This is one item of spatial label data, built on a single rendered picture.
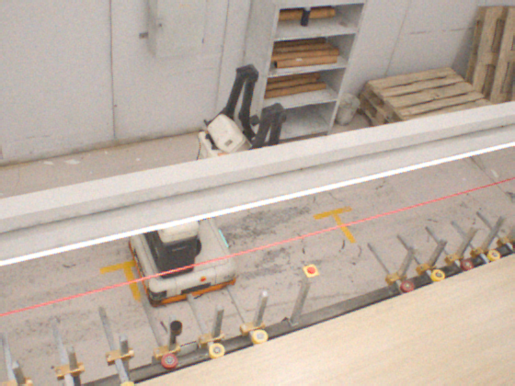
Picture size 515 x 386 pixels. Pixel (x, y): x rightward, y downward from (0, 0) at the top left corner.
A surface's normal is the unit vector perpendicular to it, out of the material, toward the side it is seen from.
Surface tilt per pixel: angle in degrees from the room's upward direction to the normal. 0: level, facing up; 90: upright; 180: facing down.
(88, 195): 0
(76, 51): 90
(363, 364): 0
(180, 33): 90
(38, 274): 0
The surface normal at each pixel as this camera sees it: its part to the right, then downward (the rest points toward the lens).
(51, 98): 0.41, 0.68
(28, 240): 0.44, 0.24
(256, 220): 0.15, -0.71
